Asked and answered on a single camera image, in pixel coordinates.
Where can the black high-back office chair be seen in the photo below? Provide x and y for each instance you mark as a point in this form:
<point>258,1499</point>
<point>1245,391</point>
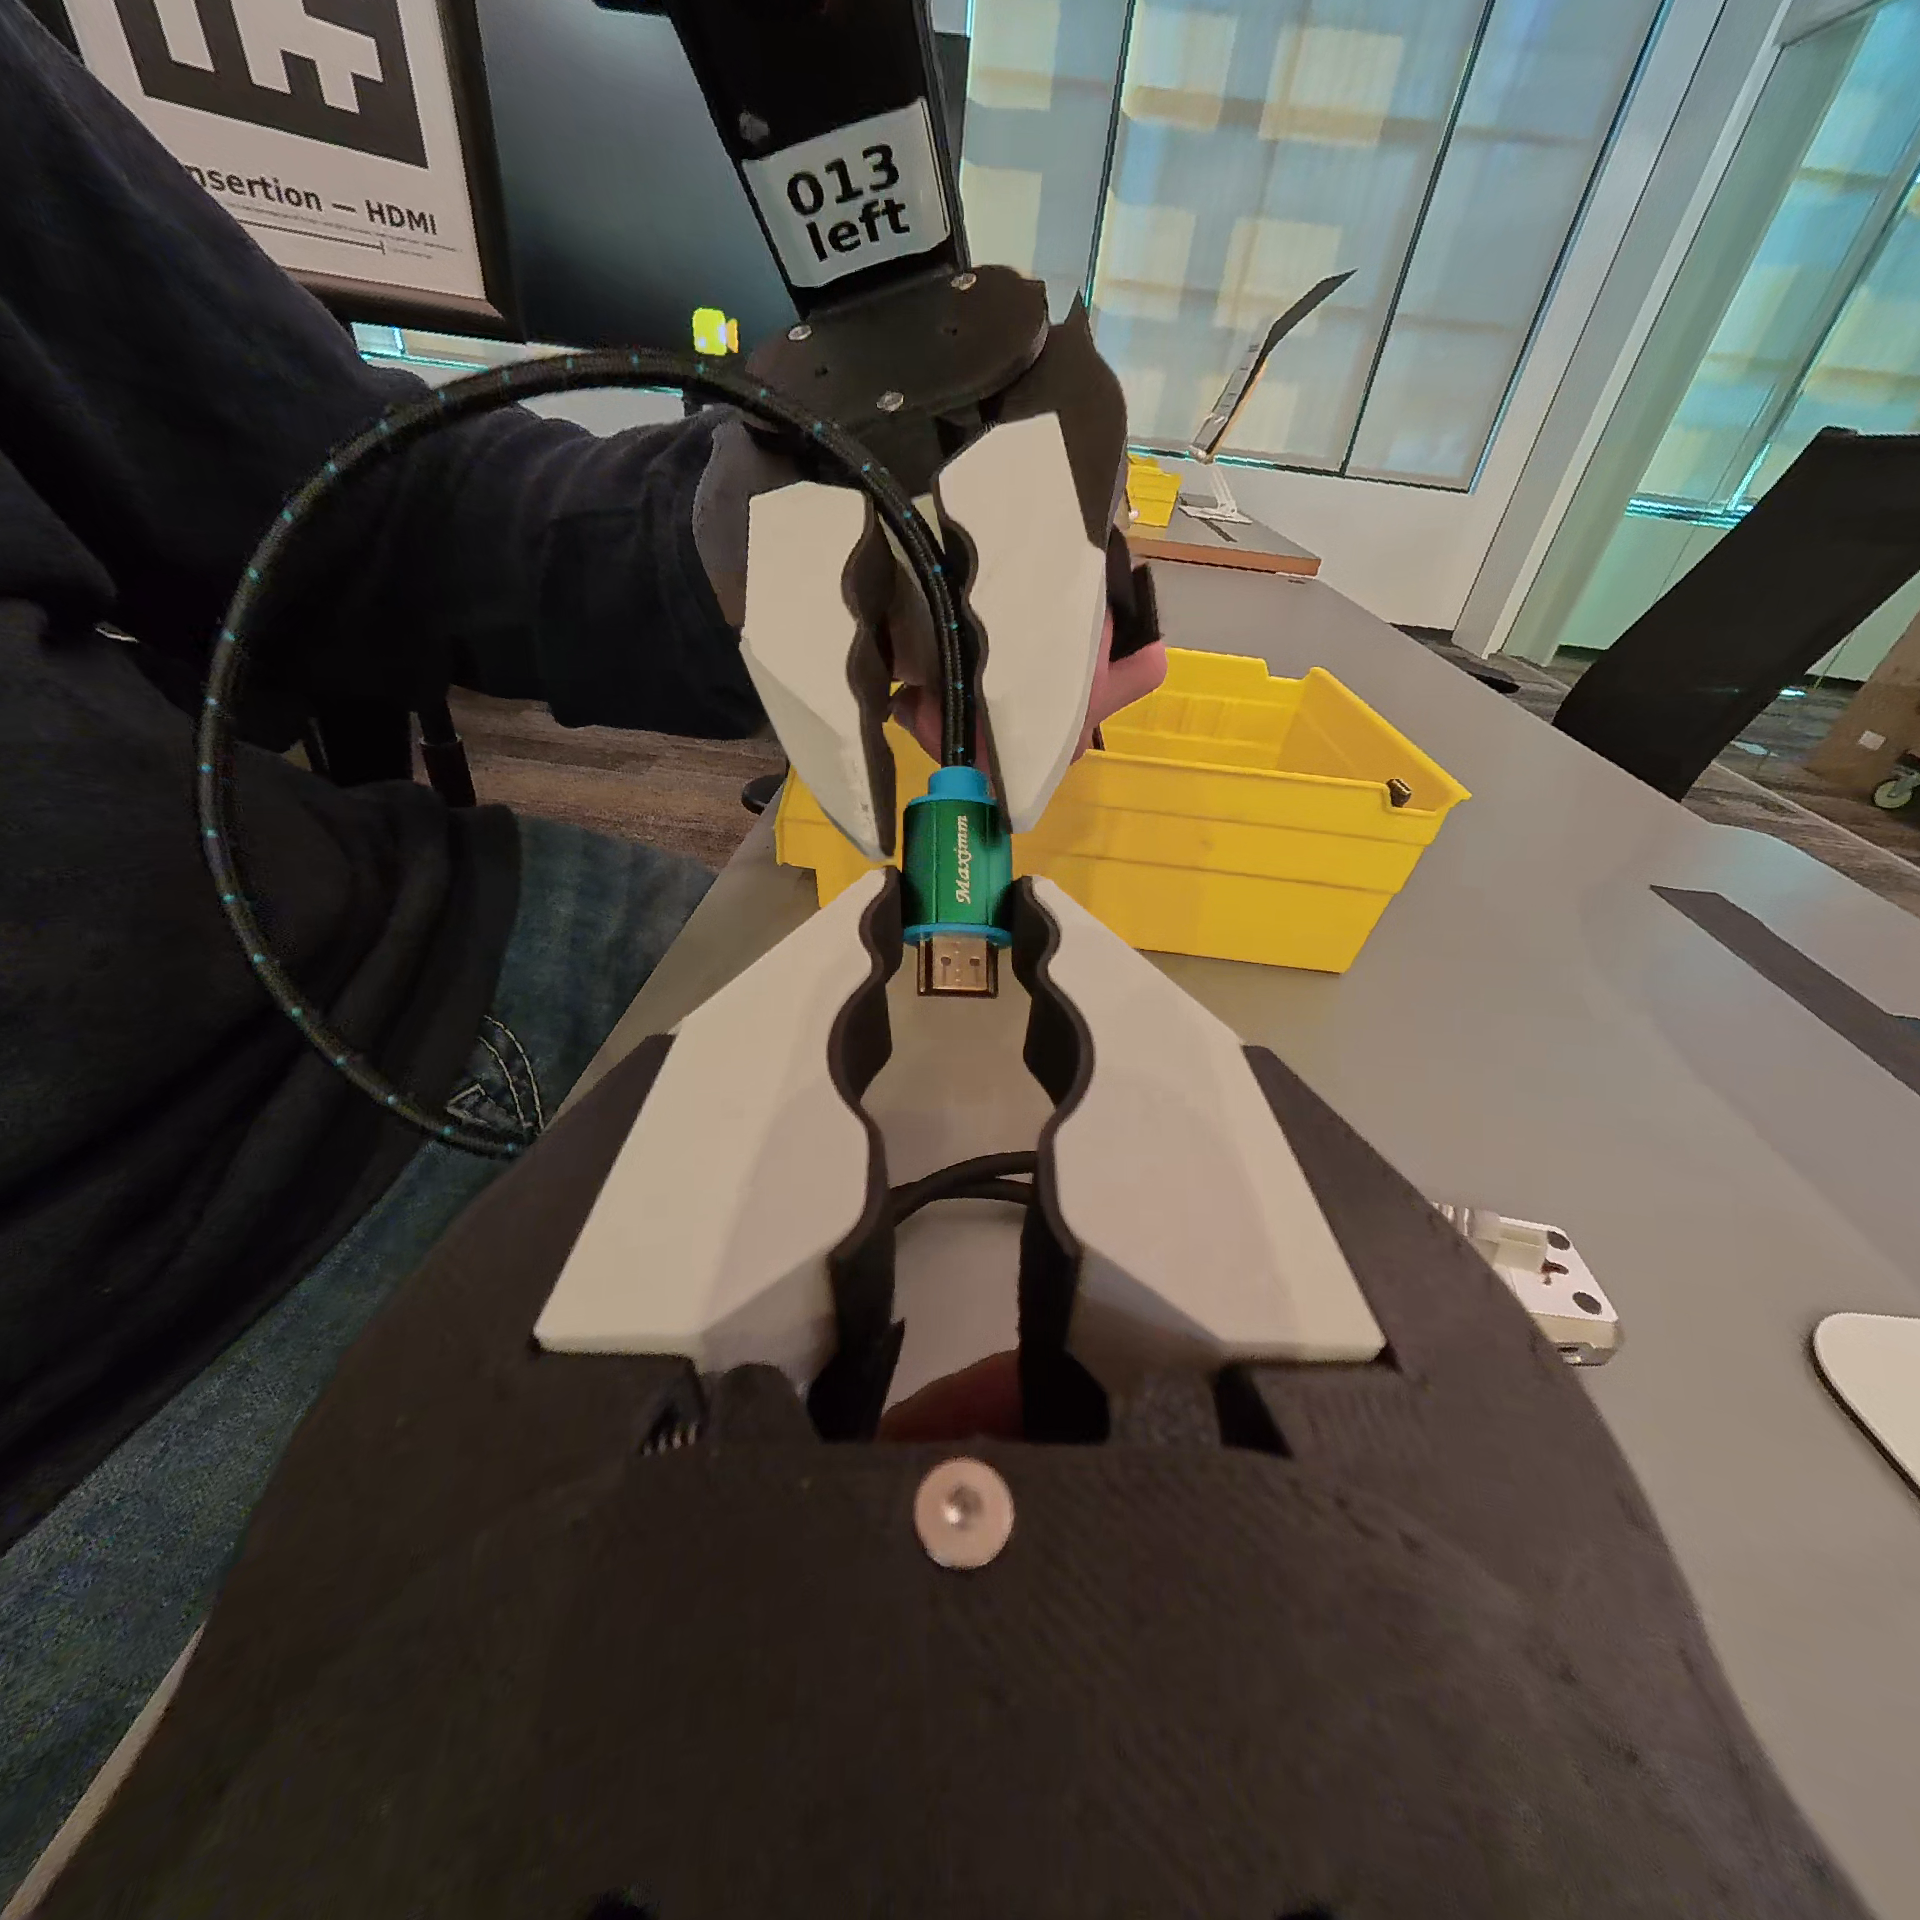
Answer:
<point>1756,629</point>

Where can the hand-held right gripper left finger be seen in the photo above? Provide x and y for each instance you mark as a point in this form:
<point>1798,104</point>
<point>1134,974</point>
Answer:
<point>705,1185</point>

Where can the white framed sign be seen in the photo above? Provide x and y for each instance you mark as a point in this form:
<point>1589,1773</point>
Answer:
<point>299,149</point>

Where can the person's blue jeans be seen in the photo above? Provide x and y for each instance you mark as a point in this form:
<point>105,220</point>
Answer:
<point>299,1349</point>

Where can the silver folding stand with board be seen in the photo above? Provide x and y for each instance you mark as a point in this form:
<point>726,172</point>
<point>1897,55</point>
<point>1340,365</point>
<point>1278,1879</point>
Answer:
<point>1260,375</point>

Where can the dark grey hdmi switch box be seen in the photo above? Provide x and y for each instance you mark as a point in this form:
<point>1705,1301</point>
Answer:
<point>1558,1291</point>

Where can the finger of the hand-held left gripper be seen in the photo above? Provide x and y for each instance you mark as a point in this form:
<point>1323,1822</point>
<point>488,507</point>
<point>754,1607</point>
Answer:
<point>802,645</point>
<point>1043,600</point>

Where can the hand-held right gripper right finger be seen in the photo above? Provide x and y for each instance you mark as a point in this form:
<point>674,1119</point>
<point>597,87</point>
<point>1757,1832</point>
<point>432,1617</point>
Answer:
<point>1213,1200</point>

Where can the person's left forearm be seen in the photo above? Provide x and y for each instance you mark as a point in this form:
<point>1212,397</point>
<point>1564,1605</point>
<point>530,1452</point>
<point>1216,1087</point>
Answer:
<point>569,556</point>

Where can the black monitor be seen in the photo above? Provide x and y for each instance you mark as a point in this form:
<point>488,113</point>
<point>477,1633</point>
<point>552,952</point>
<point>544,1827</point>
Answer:
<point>598,149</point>

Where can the yellow plastic bin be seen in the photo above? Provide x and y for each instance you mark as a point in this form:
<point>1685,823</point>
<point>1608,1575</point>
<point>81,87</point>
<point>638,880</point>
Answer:
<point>1152,495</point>
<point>1243,839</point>

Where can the wooden top desk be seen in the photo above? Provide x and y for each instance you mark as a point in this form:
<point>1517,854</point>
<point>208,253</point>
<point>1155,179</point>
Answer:
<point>1230,543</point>

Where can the person's left hand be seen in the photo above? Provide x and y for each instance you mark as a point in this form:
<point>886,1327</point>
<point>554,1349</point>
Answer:
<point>1132,683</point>

